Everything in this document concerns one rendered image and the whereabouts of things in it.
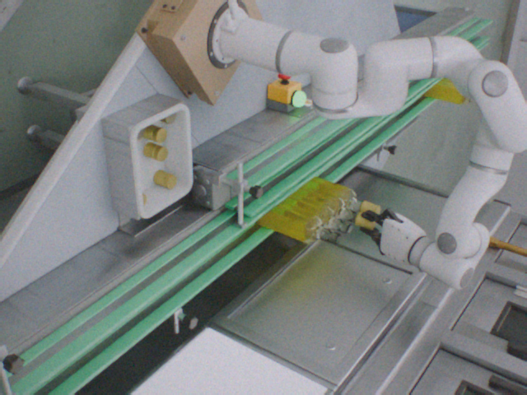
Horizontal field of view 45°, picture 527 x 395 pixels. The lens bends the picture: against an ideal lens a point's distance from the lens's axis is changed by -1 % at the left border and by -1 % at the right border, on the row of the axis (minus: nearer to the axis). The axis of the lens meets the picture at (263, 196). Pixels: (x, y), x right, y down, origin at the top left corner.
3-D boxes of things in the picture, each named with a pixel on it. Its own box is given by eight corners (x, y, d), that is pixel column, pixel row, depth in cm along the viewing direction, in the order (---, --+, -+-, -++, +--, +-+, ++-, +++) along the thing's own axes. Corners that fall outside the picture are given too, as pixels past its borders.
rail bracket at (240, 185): (212, 219, 153) (255, 236, 147) (211, 156, 144) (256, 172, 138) (221, 213, 155) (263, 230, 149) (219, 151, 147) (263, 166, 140)
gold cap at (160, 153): (142, 145, 141) (156, 151, 139) (153, 139, 144) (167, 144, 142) (143, 159, 143) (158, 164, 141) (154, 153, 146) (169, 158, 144)
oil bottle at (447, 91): (412, 94, 242) (487, 111, 228) (415, 79, 239) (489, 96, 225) (419, 89, 246) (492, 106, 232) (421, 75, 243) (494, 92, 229)
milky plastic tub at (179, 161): (113, 211, 143) (142, 223, 138) (101, 118, 131) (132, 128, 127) (166, 179, 155) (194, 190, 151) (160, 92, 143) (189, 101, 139)
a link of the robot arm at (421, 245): (436, 267, 153) (426, 262, 155) (441, 237, 149) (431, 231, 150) (416, 280, 149) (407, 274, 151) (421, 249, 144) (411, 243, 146)
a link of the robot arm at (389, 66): (424, 27, 131) (416, 90, 143) (308, 38, 132) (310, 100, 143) (436, 53, 125) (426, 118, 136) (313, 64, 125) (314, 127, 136)
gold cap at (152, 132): (140, 126, 139) (155, 131, 137) (151, 120, 142) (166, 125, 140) (142, 141, 141) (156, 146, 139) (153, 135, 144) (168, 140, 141)
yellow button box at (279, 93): (265, 107, 183) (287, 113, 179) (266, 82, 179) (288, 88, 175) (279, 99, 188) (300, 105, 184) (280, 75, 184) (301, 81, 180)
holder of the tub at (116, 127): (115, 229, 146) (140, 241, 142) (100, 118, 131) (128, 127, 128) (166, 197, 158) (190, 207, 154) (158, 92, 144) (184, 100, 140)
